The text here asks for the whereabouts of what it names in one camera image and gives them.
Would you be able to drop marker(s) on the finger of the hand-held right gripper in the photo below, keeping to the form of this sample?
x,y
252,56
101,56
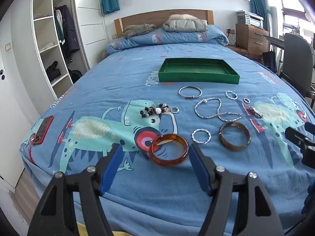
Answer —
x,y
296,136
310,126

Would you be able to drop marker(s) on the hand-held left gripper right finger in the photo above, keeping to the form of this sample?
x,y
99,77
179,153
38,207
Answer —
x,y
200,169

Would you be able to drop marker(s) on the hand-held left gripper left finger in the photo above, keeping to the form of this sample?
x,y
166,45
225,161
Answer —
x,y
112,168

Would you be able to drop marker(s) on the dark brown bangle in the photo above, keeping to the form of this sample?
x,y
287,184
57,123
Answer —
x,y
222,140

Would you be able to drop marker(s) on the amber bangle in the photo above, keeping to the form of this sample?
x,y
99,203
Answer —
x,y
157,159

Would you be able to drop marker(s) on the silver pendant charm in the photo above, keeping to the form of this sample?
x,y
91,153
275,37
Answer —
x,y
254,111

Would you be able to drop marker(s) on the smooth silver bangle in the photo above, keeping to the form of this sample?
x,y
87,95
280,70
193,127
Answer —
x,y
189,98

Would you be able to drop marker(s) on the green tray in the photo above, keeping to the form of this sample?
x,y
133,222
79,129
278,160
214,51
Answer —
x,y
196,79

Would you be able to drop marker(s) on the person's right hand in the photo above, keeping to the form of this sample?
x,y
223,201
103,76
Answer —
x,y
309,200

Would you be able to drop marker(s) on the yellow cloth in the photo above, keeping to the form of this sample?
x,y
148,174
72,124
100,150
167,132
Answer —
x,y
98,231

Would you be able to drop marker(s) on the grey chair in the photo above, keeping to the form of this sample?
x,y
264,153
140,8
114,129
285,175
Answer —
x,y
297,54

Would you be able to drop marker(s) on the dark tote bag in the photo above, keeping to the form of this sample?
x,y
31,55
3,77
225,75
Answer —
x,y
269,61

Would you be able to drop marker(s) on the red phone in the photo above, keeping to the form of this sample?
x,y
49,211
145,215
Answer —
x,y
43,130

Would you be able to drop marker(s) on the blue printed bed sheet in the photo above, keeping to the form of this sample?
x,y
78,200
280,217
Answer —
x,y
110,78

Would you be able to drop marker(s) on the glass desk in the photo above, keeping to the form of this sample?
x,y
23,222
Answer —
x,y
275,40

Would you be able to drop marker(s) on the low wooden nightstand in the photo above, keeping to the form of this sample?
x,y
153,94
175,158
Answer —
x,y
243,52

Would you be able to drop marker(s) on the black bag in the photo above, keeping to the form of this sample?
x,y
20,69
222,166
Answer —
x,y
75,75

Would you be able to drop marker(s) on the wooden dresser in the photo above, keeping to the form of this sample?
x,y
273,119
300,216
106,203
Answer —
x,y
253,38

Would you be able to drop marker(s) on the white door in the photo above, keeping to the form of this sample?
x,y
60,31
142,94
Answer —
x,y
12,127

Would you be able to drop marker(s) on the black folded clothes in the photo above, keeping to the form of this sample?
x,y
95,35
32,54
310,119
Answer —
x,y
53,71

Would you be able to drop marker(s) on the white printer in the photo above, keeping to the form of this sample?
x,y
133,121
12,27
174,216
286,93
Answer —
x,y
249,18

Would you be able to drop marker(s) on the folded blue quilt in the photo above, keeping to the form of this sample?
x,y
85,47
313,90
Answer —
x,y
172,38

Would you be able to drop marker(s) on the grey-brown plush garment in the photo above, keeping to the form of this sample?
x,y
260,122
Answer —
x,y
137,30

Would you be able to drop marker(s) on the dark hanging coat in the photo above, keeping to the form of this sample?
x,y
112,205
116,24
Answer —
x,y
70,29

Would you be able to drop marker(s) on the grey puffer jacket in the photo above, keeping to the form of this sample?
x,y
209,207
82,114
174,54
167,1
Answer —
x,y
184,25

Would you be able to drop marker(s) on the green and white hanging garment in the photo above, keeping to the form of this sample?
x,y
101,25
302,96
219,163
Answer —
x,y
59,27

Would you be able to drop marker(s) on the white wardrobe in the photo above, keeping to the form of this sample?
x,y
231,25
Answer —
x,y
91,17

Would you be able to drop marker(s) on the beige fur collar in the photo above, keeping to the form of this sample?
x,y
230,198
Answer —
x,y
183,16

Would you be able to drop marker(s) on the wooden headboard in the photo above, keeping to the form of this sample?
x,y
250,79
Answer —
x,y
147,17

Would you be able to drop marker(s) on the wall outlet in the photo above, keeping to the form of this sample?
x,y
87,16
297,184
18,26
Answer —
x,y
230,31

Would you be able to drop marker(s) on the light switch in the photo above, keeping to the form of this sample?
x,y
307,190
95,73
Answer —
x,y
8,46

